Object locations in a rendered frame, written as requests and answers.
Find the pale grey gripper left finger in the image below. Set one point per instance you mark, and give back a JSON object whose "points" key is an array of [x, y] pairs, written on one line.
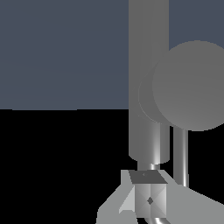
{"points": [[113, 201]]}

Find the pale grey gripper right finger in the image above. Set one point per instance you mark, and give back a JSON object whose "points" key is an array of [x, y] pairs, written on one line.
{"points": [[192, 207]]}

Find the round grey faucet knob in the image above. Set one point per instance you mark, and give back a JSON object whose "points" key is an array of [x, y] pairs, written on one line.
{"points": [[189, 87]]}

